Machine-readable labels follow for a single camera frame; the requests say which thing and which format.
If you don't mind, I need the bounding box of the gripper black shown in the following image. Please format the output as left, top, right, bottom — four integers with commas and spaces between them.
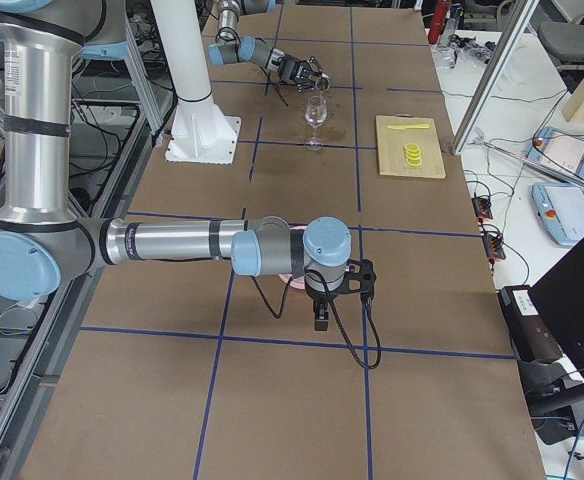
278, 55, 323, 92
304, 268, 348, 331

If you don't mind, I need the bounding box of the steel cocktail jigger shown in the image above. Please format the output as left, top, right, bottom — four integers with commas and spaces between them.
314, 73, 331, 92

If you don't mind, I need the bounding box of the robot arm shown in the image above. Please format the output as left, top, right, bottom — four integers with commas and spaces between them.
208, 0, 331, 92
0, 1, 351, 330

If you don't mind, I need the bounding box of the clear wine glass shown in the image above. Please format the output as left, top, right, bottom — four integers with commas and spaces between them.
305, 95, 328, 150

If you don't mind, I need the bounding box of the pink bowl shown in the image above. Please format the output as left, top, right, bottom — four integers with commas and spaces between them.
279, 225, 308, 291

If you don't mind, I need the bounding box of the bamboo cutting board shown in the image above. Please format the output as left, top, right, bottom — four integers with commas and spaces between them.
375, 115, 446, 179

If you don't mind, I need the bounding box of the yellow plastic knife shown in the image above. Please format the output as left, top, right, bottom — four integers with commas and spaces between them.
386, 123, 430, 131

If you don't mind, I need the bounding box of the black box device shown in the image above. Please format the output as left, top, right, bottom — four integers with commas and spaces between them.
498, 285, 562, 364

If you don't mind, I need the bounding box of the blue teach pendant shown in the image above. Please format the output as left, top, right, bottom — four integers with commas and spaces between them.
531, 182, 584, 247
527, 126, 584, 176

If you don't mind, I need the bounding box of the black monitor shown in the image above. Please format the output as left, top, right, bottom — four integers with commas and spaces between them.
530, 238, 584, 368

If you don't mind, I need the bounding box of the grey office chair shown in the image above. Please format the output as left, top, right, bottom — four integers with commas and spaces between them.
537, 12, 584, 71

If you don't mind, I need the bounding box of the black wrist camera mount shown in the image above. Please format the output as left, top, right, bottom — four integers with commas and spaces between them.
336, 259, 377, 303

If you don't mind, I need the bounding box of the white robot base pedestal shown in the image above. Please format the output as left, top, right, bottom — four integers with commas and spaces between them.
151, 0, 241, 165

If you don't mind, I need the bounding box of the aluminium frame post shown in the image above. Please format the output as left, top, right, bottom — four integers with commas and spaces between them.
451, 0, 539, 155

